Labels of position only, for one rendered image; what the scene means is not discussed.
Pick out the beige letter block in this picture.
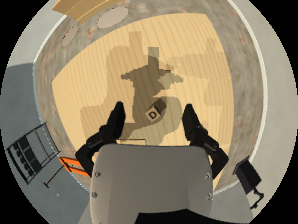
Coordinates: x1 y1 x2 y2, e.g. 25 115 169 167
145 105 161 122

